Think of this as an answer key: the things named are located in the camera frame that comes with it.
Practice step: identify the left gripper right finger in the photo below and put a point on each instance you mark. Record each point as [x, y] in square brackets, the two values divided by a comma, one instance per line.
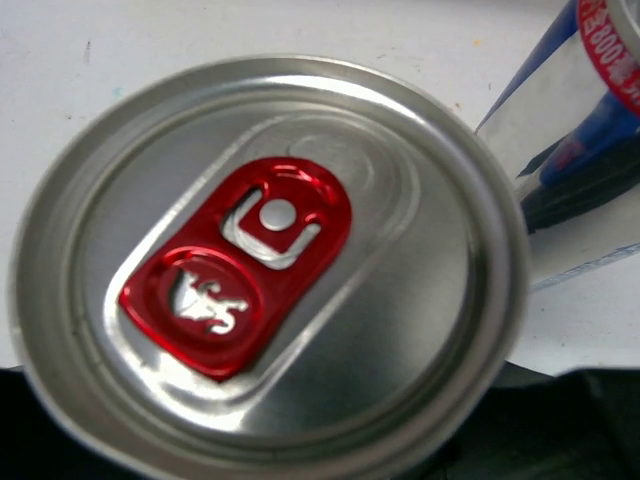
[582, 425]

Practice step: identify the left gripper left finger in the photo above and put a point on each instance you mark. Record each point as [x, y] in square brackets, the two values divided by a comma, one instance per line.
[32, 446]

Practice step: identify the silver can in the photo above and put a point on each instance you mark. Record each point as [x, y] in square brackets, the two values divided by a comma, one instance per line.
[275, 267]
[566, 132]

